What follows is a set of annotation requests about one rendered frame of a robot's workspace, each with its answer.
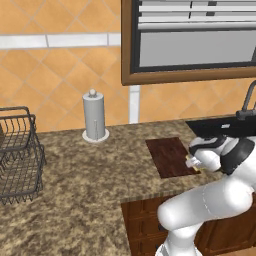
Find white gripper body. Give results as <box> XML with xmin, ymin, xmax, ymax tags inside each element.
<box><xmin>185</xmin><ymin>156</ymin><xmax>203</xmax><ymax>171</ymax></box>

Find yellow sponge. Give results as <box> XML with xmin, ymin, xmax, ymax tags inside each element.
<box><xmin>185</xmin><ymin>153</ymin><xmax>203</xmax><ymax>174</ymax></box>

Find dark brown cutting board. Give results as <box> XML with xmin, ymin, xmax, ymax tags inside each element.
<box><xmin>145</xmin><ymin>136</ymin><xmax>201</xmax><ymax>179</ymax></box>

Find black sink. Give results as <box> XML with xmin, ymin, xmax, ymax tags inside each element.
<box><xmin>185</xmin><ymin>114</ymin><xmax>256</xmax><ymax>139</ymax></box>

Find brown wooden drawer front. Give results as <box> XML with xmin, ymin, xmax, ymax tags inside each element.
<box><xmin>130</xmin><ymin>235</ymin><xmax>169</xmax><ymax>256</ymax></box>
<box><xmin>128</xmin><ymin>215</ymin><xmax>168</xmax><ymax>239</ymax></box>
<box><xmin>127</xmin><ymin>197</ymin><xmax>174</xmax><ymax>218</ymax></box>

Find dark grey tap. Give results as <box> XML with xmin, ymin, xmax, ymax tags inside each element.
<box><xmin>235</xmin><ymin>79</ymin><xmax>256</xmax><ymax>122</ymax></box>

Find brown wooden cupboard door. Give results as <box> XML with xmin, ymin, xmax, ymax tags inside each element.
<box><xmin>195</xmin><ymin>205</ymin><xmax>256</xmax><ymax>256</ymax></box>

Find grey paper towel holder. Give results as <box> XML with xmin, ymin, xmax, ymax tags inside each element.
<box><xmin>81</xmin><ymin>88</ymin><xmax>110</xmax><ymax>144</ymax></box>

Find brown framed window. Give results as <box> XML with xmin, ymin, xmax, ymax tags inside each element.
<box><xmin>120</xmin><ymin>0</ymin><xmax>256</xmax><ymax>87</ymax></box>

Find white window blinds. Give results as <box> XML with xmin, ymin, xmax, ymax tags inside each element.
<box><xmin>137</xmin><ymin>0</ymin><xmax>256</xmax><ymax>33</ymax></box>

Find dark wire basket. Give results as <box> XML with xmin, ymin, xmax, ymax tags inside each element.
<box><xmin>0</xmin><ymin>106</ymin><xmax>47</xmax><ymax>206</ymax></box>

